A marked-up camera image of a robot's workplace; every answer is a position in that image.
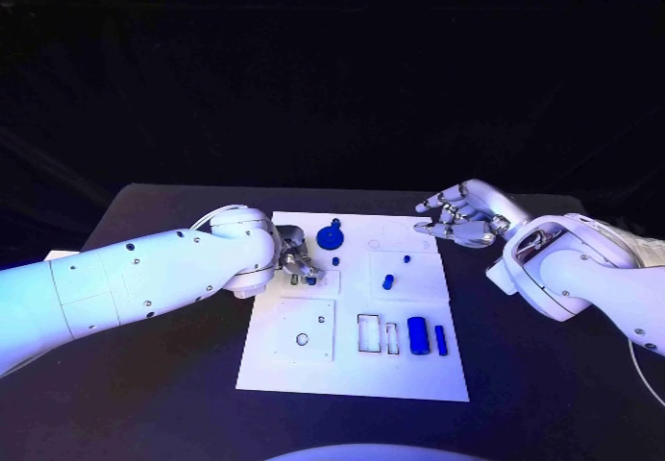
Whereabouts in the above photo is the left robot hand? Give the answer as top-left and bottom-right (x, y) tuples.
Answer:
(272, 225), (327, 287)

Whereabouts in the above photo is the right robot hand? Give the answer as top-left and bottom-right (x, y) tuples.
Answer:
(411, 179), (535, 250)

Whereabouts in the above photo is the white task board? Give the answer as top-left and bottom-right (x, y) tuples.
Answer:
(233, 210), (471, 402)

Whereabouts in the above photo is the blue gear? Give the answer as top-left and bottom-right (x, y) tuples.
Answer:
(315, 217), (346, 251)

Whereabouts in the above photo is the large blue cylinder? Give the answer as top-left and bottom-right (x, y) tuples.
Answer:
(405, 316), (432, 356)

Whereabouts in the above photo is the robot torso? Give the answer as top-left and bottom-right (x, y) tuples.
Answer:
(263, 443), (493, 461)

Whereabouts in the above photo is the white cable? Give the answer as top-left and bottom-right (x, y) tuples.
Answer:
(625, 338), (665, 407)
(188, 204), (249, 231)

